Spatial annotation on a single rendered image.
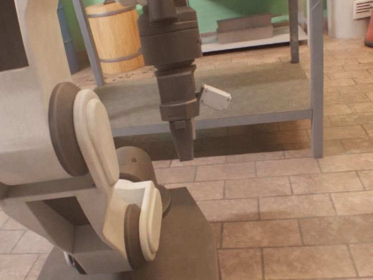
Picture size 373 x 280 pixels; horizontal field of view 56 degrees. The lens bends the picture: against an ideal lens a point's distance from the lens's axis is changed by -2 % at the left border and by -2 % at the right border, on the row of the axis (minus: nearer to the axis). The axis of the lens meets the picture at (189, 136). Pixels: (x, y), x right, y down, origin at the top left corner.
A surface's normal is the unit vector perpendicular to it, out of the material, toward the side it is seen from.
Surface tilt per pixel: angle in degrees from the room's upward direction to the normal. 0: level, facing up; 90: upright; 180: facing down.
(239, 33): 90
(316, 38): 90
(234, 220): 0
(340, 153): 0
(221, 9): 90
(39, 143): 79
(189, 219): 0
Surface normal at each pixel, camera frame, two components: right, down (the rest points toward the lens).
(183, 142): -0.04, 0.27
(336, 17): -0.84, 0.39
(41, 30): 0.99, -0.14
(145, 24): -0.68, 0.30
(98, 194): 0.02, 0.59
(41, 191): -0.16, -0.88
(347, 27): -0.48, 0.51
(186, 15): 0.67, 0.09
